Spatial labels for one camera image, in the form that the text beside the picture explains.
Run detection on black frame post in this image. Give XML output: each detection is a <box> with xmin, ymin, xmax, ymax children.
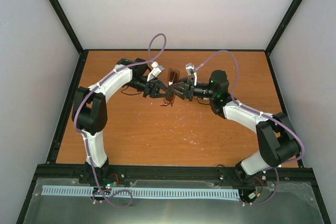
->
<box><xmin>48</xmin><ymin>0</ymin><xmax>84</xmax><ymax>55</ymax></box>
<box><xmin>265</xmin><ymin>0</ymin><xmax>321</xmax><ymax>51</ymax></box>

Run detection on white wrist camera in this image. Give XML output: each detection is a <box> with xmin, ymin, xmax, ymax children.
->
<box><xmin>147</xmin><ymin>61</ymin><xmax>164</xmax><ymax>82</ymax></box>
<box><xmin>185</xmin><ymin>63</ymin><xmax>197</xmax><ymax>86</ymax></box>

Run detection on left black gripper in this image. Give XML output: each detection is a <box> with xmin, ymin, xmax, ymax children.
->
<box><xmin>125</xmin><ymin>76</ymin><xmax>172</xmax><ymax>99</ymax></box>

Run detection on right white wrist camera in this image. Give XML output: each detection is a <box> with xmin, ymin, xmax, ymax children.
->
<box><xmin>185</xmin><ymin>63</ymin><xmax>197</xmax><ymax>86</ymax></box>

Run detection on brown sunglasses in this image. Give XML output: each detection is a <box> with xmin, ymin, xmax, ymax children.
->
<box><xmin>160</xmin><ymin>68</ymin><xmax>181</xmax><ymax>108</ymax></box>

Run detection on left green controller board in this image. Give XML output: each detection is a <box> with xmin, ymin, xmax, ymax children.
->
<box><xmin>105</xmin><ymin>182</ymin><xmax>118</xmax><ymax>190</ymax></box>

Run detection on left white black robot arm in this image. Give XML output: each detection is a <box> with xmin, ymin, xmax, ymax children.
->
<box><xmin>71</xmin><ymin>58</ymin><xmax>167</xmax><ymax>184</ymax></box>

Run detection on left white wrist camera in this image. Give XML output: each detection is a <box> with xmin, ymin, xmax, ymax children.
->
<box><xmin>147</xmin><ymin>61</ymin><xmax>164</xmax><ymax>82</ymax></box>

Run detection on light blue slotted cable duct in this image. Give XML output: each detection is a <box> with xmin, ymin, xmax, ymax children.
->
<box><xmin>41</xmin><ymin>185</ymin><xmax>239</xmax><ymax>200</ymax></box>

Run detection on left black frame post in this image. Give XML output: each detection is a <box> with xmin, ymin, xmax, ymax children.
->
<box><xmin>48</xmin><ymin>0</ymin><xmax>84</xmax><ymax>55</ymax></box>

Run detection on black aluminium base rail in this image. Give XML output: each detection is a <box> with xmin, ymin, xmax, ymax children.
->
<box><xmin>35</xmin><ymin>163</ymin><xmax>314</xmax><ymax>185</ymax></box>

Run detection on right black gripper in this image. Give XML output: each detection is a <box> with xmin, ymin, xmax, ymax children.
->
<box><xmin>167</xmin><ymin>77</ymin><xmax>216</xmax><ymax>101</ymax></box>

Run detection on right black frame post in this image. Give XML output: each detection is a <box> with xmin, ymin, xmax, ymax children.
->
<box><xmin>265</xmin><ymin>0</ymin><xmax>321</xmax><ymax>51</ymax></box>

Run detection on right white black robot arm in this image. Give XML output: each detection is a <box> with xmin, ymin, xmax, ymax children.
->
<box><xmin>168</xmin><ymin>70</ymin><xmax>304</xmax><ymax>184</ymax></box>

